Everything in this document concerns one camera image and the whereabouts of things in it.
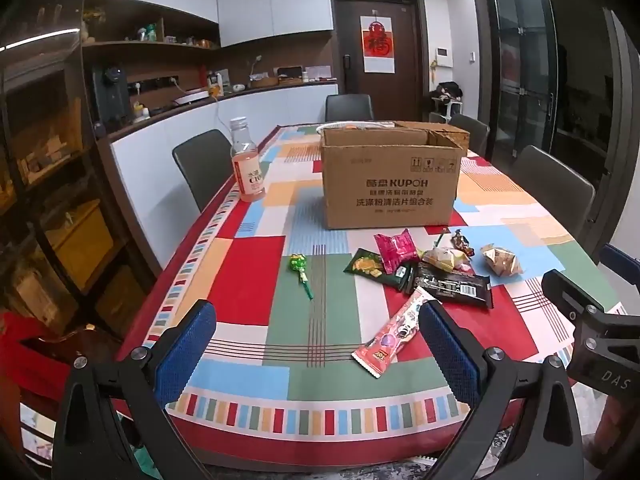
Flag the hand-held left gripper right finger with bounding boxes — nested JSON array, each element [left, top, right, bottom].
[[419, 300, 586, 480]]

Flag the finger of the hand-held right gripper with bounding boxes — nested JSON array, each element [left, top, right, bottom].
[[599, 242, 640, 281], [541, 269, 607, 321]]

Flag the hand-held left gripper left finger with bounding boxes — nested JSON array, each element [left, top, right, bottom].
[[52, 299, 218, 480]]

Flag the golden brown snack packet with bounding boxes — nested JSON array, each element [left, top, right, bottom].
[[480, 243, 524, 278]]

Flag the brown cardboard box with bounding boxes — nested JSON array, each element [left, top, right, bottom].
[[320, 121, 471, 231]]

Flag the long pink white snack packet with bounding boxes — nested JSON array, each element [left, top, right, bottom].
[[351, 286, 441, 378]]

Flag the black snack packet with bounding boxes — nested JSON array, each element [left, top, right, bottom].
[[410, 261, 495, 309]]

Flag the dark green snack packet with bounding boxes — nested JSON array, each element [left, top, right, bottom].
[[387, 260, 418, 295]]

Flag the grey dining chair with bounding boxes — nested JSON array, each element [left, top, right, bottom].
[[450, 113, 491, 158], [172, 129, 236, 213], [325, 94, 375, 123], [510, 145, 597, 256]]

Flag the small brown wrapped candy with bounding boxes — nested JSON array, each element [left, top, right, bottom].
[[450, 229, 475, 256]]

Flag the green lollipop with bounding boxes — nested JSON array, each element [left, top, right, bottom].
[[290, 254, 315, 301]]

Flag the red chair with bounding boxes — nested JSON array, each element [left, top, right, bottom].
[[0, 310, 131, 461]]

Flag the white counter cabinet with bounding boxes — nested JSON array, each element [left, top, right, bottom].
[[97, 80, 341, 271]]

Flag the pink drink bottle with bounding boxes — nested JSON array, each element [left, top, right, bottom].
[[229, 116, 266, 204]]

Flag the white storage rack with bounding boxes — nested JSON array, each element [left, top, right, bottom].
[[431, 97, 463, 123]]

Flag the black framed glass door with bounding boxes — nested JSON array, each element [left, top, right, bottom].
[[472, 0, 558, 161]]

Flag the glass display cabinet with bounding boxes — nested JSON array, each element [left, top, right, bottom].
[[0, 0, 166, 361]]

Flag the dark bag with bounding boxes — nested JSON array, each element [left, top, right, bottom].
[[432, 81, 463, 103]]

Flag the white fruit bowl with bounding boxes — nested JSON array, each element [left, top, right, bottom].
[[316, 120, 396, 136]]

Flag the black coffee machine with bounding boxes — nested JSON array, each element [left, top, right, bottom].
[[91, 65, 132, 126]]

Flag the dark wooden door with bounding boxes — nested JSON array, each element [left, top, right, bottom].
[[330, 0, 428, 123]]

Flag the white upper cabinets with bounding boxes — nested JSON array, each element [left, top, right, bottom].
[[85, 0, 335, 48]]

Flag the wooden wall shelf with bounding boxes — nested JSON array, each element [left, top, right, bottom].
[[82, 0, 221, 51]]

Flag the red and white wall calendar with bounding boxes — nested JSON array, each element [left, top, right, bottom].
[[360, 15, 398, 73]]

